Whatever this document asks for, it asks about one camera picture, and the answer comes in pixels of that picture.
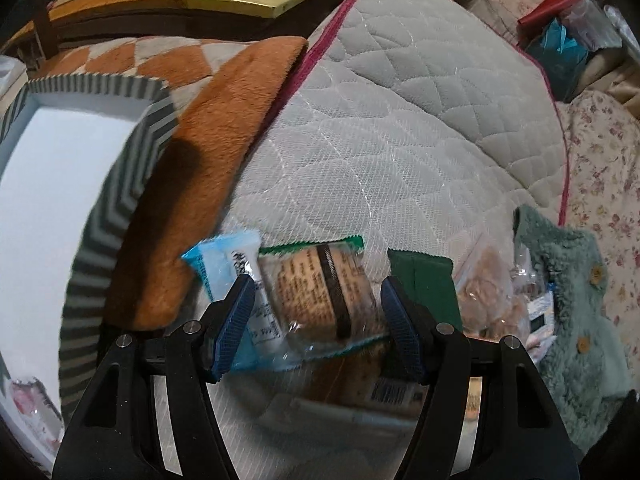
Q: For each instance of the clear green-edged cookie packet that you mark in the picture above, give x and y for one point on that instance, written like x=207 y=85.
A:
x=310 y=290

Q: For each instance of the teal fleece jacket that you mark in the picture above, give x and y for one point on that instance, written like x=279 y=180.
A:
x=570 y=320

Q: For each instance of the floral blanket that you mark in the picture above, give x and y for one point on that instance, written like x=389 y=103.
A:
x=600 y=185

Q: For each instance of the orange checkered plush blanket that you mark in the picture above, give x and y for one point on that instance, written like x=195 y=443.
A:
x=210 y=125

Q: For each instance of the teal bag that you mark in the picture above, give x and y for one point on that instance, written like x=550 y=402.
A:
x=557 y=55

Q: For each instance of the clear plastic bag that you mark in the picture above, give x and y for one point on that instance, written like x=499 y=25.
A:
x=595 y=22

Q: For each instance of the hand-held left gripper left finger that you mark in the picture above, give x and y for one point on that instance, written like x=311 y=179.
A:
x=235 y=325

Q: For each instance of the white pink snack packet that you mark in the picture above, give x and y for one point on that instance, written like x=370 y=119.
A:
x=542 y=317

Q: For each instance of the grey quilted mat pink trim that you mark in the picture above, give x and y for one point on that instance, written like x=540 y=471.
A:
x=400 y=110

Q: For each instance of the blue white snack packet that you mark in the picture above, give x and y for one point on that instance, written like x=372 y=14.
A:
x=215 y=265

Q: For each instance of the grey striped storage box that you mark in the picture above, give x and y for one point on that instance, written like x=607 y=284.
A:
x=30 y=210

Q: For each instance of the clear packet round brown cookie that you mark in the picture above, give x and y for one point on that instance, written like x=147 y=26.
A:
x=485 y=290

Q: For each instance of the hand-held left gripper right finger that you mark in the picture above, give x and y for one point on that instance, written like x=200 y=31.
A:
x=402 y=330

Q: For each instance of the clear packet brown snack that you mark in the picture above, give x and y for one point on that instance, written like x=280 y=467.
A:
x=525 y=280

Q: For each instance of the dark green snack packet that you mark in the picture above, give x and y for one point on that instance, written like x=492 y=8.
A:
x=430 y=280

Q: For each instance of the barcode snack packet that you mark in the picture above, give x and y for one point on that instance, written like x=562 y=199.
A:
x=390 y=390

